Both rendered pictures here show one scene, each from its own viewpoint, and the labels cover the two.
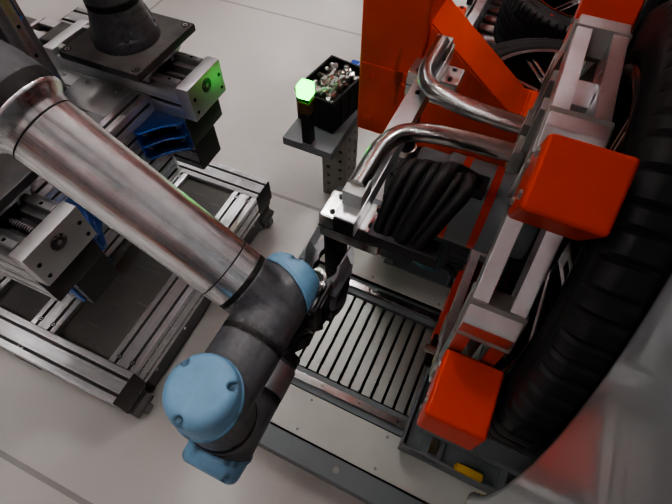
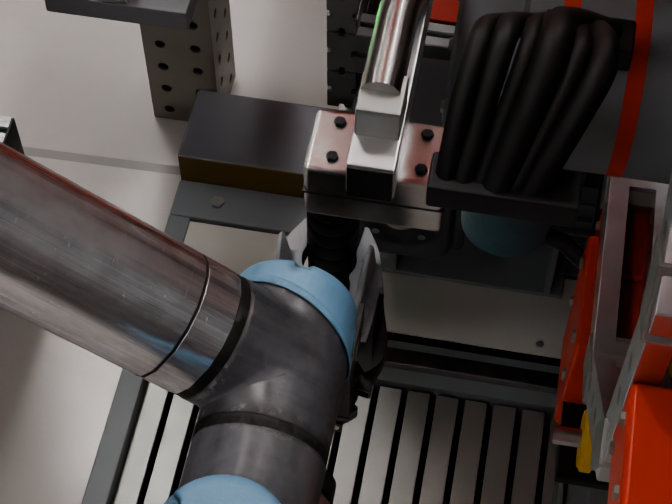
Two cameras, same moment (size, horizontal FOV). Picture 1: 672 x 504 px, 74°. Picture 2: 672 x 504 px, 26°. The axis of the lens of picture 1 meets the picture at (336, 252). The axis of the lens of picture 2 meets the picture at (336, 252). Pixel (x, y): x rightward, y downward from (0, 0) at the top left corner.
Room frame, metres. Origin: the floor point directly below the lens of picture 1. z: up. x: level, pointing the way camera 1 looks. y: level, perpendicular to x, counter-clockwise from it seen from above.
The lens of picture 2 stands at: (-0.16, 0.15, 1.67)
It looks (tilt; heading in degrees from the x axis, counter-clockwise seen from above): 56 degrees down; 345
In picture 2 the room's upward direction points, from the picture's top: straight up
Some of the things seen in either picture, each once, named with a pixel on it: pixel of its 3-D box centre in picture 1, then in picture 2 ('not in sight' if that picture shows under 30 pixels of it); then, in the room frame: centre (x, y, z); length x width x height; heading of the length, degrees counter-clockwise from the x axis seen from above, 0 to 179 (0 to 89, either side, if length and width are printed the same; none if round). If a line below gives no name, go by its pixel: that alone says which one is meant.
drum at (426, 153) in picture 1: (469, 202); (592, 77); (0.47, -0.22, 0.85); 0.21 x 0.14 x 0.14; 65
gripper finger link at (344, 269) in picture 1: (342, 266); (363, 273); (0.35, -0.01, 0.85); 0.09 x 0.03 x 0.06; 146
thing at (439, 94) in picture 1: (486, 63); not in sight; (0.58, -0.22, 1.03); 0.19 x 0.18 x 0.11; 65
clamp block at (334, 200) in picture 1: (355, 221); (379, 169); (0.37, -0.03, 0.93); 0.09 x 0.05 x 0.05; 65
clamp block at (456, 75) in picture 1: (434, 81); not in sight; (0.68, -0.17, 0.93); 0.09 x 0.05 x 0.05; 65
